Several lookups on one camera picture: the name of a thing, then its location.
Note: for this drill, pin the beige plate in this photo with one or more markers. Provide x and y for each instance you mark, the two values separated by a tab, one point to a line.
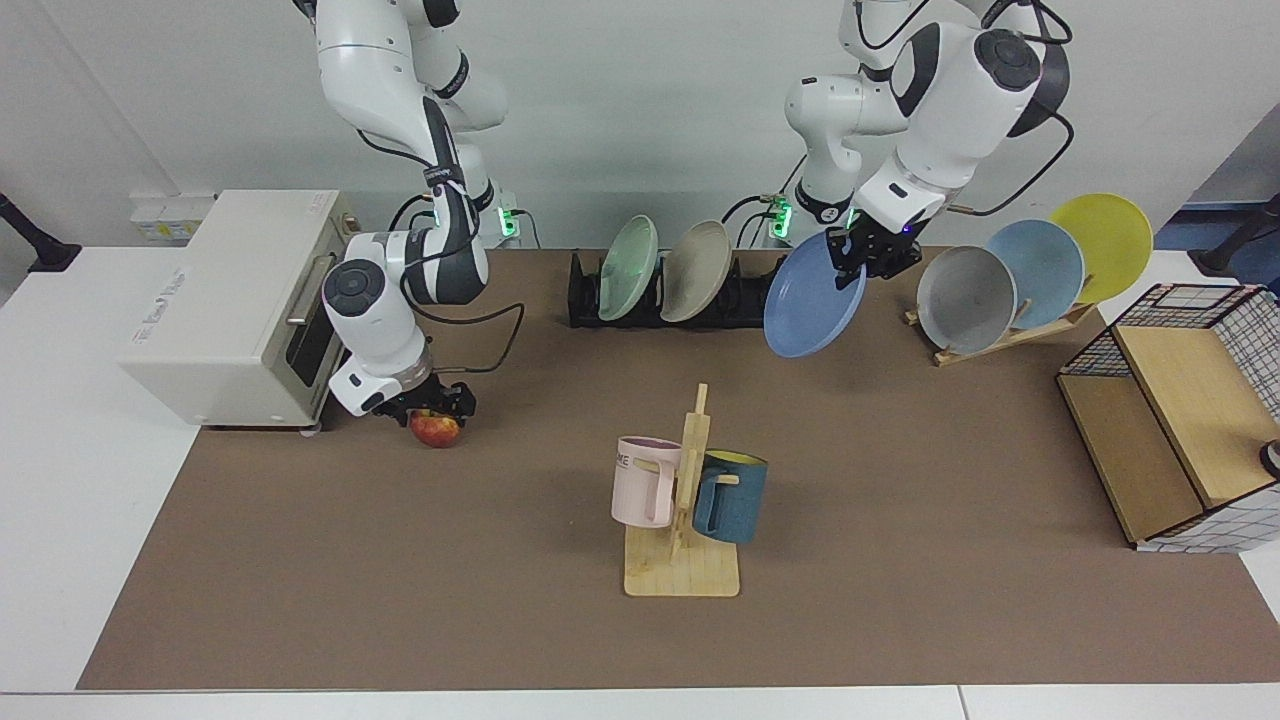
695	272

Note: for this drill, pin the yellow plate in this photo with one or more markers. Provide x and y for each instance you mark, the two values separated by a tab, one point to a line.
1110	240

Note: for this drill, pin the dark teal cup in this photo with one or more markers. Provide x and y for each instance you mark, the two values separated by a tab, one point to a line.
735	505

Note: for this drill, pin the wooden plate rack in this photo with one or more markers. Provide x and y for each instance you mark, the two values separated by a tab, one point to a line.
1010	338

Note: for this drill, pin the red yellow apple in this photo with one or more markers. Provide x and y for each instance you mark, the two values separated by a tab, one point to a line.
436	430

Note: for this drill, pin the light blue plate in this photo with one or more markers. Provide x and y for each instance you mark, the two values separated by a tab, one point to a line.
1045	265

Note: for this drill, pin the pale green plate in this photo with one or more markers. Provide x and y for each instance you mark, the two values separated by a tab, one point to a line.
628	268

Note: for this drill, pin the grey plate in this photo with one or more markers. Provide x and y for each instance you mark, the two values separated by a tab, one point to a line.
965	300

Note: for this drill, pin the black dish rack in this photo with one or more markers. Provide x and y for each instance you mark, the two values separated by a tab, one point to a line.
745	300

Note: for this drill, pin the white wall box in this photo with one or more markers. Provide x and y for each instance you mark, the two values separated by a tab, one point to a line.
170	215

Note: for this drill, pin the pale toaster oven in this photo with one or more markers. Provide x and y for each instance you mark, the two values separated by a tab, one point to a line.
230	300

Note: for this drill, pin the black stand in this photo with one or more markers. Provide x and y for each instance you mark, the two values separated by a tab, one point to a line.
1235	250
35	245

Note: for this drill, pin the wooden cup stand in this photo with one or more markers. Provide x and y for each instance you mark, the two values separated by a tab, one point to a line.
680	570

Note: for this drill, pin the small black round object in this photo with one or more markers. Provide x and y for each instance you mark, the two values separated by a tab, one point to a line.
1272	458

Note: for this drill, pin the brown table cloth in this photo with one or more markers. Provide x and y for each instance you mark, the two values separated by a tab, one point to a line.
400	560

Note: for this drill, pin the pink cup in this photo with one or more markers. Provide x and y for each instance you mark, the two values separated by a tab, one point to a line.
640	485

